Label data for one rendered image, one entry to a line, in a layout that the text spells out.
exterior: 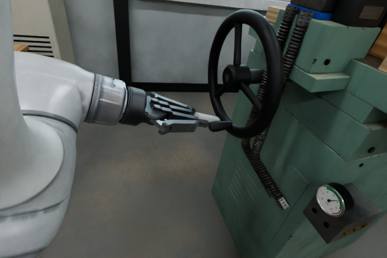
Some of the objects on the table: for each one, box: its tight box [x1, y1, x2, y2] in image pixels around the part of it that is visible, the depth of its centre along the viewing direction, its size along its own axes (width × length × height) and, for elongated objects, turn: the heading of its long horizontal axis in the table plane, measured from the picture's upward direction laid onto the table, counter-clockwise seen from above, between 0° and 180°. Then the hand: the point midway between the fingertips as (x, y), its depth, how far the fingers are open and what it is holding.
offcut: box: [265, 6, 286, 22], centre depth 66 cm, size 4×5×4 cm
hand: (205, 121), depth 53 cm, fingers closed
